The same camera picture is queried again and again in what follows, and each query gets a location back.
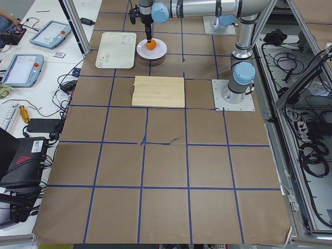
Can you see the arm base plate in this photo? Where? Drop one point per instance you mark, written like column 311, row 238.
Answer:
column 226, row 100
column 223, row 31

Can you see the black power adapter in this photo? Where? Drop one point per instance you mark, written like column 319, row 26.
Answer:
column 68, row 86

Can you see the gold cylindrical connector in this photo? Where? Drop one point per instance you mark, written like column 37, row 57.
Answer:
column 24, row 114

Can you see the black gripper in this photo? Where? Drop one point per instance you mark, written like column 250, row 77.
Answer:
column 147, row 18

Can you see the bamboo cutting board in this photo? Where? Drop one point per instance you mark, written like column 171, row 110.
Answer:
column 155, row 91

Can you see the aluminium side frame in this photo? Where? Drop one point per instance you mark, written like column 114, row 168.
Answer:
column 293, row 52

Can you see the white keyboard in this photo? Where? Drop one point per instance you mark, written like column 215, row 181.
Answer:
column 9, row 112

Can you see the black adapter on table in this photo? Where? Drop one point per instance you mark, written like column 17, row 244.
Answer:
column 87, row 21

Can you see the cream bear tray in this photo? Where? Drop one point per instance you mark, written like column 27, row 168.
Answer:
column 116, row 51

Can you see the black power brick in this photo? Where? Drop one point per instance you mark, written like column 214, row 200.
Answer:
column 41, row 125

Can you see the blue teach pendant far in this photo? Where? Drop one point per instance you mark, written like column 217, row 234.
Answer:
column 51, row 35

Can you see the aluminium frame post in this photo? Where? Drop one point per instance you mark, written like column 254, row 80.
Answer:
column 74, row 21

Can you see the blue teach pendant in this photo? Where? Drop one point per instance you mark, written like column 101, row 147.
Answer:
column 51, row 35
column 23, row 70

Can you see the orange fruit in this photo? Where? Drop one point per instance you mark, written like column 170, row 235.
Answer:
column 151, row 44

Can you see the white round plate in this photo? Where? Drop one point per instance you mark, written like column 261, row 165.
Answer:
column 157, row 53

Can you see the small printed card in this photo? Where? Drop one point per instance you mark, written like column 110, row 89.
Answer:
column 59, row 54

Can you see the blue teach pendant near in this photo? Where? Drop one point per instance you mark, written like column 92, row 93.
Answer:
column 23, row 70

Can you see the black mini computer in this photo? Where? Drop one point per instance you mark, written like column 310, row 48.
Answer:
column 25, row 169

